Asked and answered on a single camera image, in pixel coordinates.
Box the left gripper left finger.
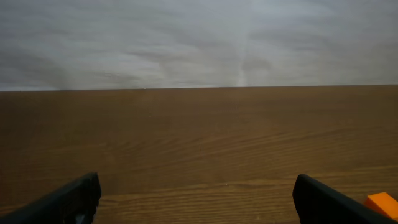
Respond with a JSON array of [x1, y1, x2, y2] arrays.
[[0, 172, 103, 224]]

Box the orange cube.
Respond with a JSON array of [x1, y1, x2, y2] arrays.
[[363, 191, 398, 220]]

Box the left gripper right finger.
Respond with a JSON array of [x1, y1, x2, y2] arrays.
[[292, 174, 398, 224]]

